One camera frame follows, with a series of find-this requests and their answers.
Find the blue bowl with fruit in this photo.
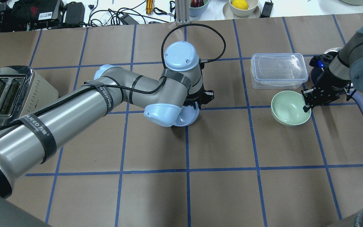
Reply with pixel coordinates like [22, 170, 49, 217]
[189, 0, 209, 17]

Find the beige bowl with lemon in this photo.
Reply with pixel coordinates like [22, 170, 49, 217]
[223, 0, 261, 19]

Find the cream and chrome toaster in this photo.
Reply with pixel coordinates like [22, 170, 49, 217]
[0, 66, 59, 126]

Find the clear plastic lidded container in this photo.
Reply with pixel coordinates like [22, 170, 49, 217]
[251, 53, 309, 89]

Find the black power adapter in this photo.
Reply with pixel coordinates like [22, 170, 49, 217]
[260, 0, 274, 18]

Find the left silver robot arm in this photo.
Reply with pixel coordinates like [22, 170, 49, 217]
[0, 41, 215, 227]

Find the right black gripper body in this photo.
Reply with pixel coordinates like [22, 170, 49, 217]
[301, 68, 350, 106]

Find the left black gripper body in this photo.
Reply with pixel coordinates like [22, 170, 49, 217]
[183, 86, 215, 109]

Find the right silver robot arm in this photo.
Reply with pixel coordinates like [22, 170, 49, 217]
[301, 25, 363, 112]

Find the aluminium frame post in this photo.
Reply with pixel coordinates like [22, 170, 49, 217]
[175, 0, 190, 26]

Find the green bowl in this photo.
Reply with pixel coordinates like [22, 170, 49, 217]
[270, 90, 311, 126]

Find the dark blue saucepan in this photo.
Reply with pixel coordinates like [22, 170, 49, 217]
[309, 47, 363, 115]

